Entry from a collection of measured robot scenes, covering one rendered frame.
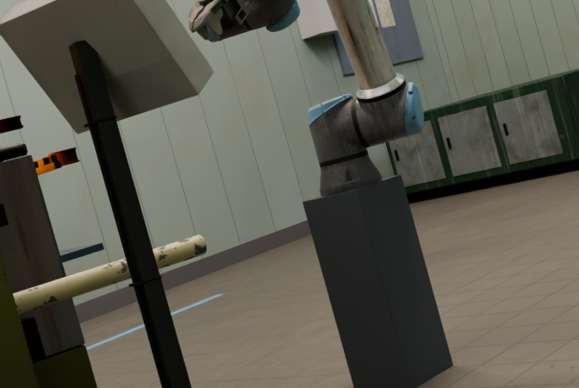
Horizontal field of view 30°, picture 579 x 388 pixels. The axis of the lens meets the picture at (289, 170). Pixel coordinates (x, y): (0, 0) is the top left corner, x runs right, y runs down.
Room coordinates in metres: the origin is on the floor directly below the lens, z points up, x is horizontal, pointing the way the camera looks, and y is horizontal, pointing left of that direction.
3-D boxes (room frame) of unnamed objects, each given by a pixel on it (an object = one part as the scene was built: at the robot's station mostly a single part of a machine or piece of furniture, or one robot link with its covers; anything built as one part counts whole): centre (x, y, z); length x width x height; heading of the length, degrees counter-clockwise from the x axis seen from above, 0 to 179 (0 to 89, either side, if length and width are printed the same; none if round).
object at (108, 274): (2.28, 0.42, 0.62); 0.44 x 0.05 x 0.05; 120
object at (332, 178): (3.25, -0.17, 0.65); 0.19 x 0.19 x 0.10
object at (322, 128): (3.24, -0.18, 0.79); 0.17 x 0.15 x 0.18; 70
